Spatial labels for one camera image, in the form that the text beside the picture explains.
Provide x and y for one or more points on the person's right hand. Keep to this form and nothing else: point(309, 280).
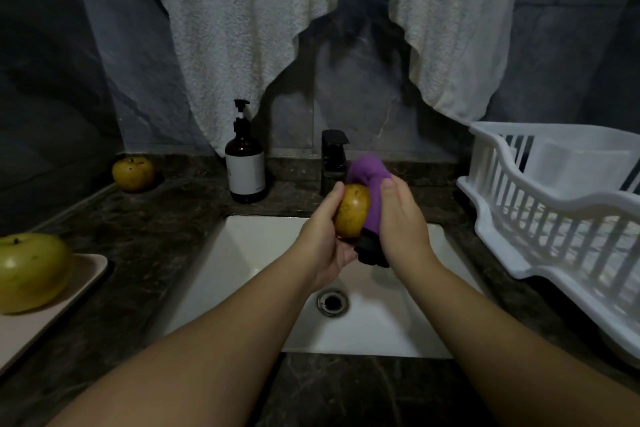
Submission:
point(405, 231)

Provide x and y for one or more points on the person's left hand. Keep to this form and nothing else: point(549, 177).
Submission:
point(320, 247)

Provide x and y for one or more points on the purple cloth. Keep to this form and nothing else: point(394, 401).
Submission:
point(372, 173)

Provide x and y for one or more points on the black faucet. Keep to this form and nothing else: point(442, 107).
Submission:
point(333, 149)

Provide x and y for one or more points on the dark soap pump bottle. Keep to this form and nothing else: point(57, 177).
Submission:
point(245, 163)

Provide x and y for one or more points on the group of yellow apples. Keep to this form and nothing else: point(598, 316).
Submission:
point(133, 173)

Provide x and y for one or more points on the beige plastic tray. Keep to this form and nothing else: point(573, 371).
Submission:
point(75, 307)

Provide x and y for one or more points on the person's right forearm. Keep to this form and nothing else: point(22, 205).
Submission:
point(520, 357)

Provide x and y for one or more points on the person's left forearm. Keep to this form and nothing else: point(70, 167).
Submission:
point(180, 362)

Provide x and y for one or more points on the metal sink drain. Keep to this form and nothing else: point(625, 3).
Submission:
point(332, 302)

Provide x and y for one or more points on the white sink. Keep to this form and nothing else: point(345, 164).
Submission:
point(230, 277)

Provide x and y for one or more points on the white plastic basket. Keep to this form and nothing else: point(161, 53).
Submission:
point(560, 221)

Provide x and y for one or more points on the white hanging towel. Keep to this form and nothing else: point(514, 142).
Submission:
point(220, 31)

